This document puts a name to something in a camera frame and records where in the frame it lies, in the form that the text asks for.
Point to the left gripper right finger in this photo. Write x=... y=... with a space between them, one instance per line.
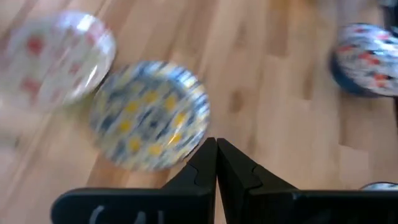
x=248 y=199

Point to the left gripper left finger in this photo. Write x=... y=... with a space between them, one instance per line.
x=186 y=202

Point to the yellow blue patterned bowl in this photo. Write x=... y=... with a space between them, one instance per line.
x=146 y=115

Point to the dark red floral bowl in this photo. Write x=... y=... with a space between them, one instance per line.
x=367 y=59

